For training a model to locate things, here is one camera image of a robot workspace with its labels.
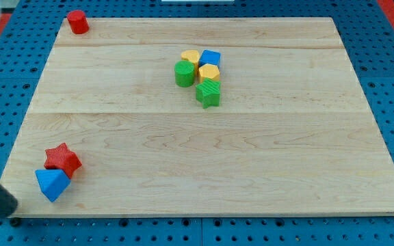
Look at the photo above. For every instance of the red star block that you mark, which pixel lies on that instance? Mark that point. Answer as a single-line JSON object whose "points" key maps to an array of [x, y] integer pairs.
{"points": [[61, 157]]}

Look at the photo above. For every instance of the green cylinder block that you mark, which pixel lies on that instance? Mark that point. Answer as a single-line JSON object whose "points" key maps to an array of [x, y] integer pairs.
{"points": [[184, 73]]}

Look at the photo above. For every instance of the red cylinder block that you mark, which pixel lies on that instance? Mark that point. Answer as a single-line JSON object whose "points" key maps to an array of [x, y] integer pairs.
{"points": [[78, 22]]}

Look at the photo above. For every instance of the wooden board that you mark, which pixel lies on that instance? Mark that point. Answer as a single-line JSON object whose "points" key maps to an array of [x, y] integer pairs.
{"points": [[294, 135]]}

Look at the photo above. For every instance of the green star block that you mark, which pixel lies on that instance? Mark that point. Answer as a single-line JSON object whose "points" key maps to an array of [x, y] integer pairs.
{"points": [[208, 93]]}

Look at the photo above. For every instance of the yellow heart block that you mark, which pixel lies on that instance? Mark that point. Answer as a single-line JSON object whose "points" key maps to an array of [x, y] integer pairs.
{"points": [[192, 56]]}

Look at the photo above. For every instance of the blue triangle block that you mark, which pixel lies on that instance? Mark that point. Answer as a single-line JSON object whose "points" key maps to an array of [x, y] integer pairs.
{"points": [[52, 182]]}

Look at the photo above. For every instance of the blue cube block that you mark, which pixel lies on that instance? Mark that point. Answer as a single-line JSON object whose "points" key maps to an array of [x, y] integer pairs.
{"points": [[210, 57]]}

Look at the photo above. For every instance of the yellow hexagon block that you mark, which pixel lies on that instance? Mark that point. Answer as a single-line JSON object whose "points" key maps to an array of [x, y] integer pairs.
{"points": [[208, 71]]}

